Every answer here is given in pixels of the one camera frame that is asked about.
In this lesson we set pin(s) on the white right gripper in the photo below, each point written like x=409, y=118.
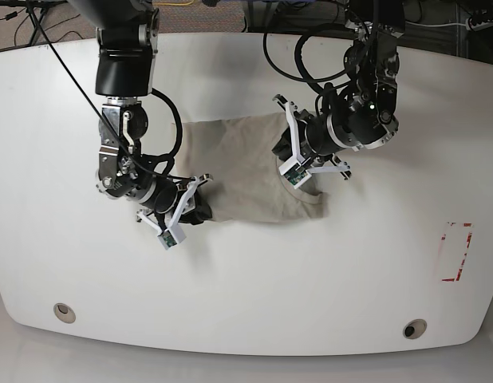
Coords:
x=171, y=204

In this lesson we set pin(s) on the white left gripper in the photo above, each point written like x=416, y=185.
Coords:
x=300, y=160

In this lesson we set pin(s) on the beige t-shirt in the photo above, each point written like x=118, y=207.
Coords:
x=246, y=185

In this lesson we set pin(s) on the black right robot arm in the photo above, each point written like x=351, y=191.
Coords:
x=127, y=33

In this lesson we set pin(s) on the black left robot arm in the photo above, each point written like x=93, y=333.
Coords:
x=355, y=108

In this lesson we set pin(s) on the left table grommet hole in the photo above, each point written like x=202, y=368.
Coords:
x=64, y=313

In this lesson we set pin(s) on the table grommet hole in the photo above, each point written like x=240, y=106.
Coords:
x=415, y=329
x=64, y=313

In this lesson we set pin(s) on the red tape marking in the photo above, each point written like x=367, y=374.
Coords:
x=453, y=249

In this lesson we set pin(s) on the right table grommet hole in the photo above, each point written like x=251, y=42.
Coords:
x=415, y=329

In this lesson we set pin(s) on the white power strip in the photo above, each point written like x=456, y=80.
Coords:
x=480, y=20

